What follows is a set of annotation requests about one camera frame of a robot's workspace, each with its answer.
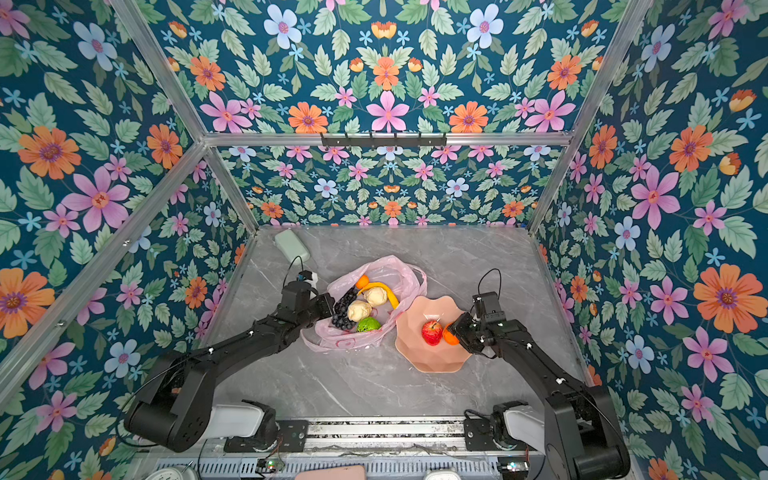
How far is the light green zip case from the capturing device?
110 centimetres

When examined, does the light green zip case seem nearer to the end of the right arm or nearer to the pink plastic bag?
the pink plastic bag

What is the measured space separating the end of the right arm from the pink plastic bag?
19 centimetres

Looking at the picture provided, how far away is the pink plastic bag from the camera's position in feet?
2.88

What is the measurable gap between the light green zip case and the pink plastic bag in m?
0.24
